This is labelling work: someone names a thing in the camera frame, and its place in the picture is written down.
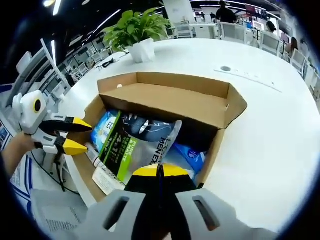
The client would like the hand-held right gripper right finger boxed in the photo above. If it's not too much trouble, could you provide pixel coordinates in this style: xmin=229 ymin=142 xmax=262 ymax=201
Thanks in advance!
xmin=161 ymin=162 xmax=278 ymax=240

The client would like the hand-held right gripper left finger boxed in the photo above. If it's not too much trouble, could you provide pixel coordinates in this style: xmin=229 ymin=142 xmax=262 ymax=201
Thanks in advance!
xmin=82 ymin=163 xmax=163 ymax=240

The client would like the small white bottle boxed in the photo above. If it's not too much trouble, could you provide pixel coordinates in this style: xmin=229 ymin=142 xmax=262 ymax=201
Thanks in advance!
xmin=84 ymin=142 xmax=104 ymax=168

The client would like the blue soft wet wipes pack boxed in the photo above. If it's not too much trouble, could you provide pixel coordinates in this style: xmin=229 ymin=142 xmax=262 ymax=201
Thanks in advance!
xmin=89 ymin=111 xmax=122 ymax=152

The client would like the white printed carton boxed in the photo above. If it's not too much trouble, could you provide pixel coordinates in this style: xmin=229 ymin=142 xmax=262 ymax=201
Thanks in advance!
xmin=91 ymin=166 xmax=126 ymax=196

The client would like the blue soft tissue pack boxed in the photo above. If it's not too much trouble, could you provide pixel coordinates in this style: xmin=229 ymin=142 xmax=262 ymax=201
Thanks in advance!
xmin=166 ymin=142 xmax=208 ymax=181

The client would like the grey green soft pouch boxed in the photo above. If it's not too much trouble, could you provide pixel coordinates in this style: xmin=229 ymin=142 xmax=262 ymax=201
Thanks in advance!
xmin=98 ymin=111 xmax=183 ymax=182

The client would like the cardboard shoe box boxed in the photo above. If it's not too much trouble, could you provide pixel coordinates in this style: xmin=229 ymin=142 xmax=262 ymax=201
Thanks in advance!
xmin=71 ymin=71 xmax=248 ymax=203

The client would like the person's left hand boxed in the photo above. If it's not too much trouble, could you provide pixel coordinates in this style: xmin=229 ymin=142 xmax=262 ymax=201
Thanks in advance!
xmin=17 ymin=133 xmax=36 ymax=153

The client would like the blue framed display board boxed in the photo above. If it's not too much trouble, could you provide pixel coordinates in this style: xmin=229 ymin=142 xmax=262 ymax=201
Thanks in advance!
xmin=0 ymin=117 xmax=12 ymax=151

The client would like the green plant in white pot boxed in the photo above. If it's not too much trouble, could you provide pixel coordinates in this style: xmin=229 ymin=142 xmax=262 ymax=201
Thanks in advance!
xmin=101 ymin=6 xmax=174 ymax=64

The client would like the table power socket strip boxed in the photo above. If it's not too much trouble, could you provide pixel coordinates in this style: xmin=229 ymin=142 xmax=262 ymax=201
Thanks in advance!
xmin=214 ymin=65 xmax=283 ymax=94

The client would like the row of white office chairs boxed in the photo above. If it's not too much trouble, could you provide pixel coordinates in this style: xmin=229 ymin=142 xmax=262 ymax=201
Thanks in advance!
xmin=219 ymin=21 xmax=317 ymax=83

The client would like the left hand-held gripper cable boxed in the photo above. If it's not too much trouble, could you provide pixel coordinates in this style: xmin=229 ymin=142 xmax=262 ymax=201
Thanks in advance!
xmin=53 ymin=149 xmax=68 ymax=193

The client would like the black cable on table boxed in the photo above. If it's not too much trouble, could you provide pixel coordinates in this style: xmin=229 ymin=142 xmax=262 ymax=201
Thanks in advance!
xmin=99 ymin=58 xmax=116 ymax=69

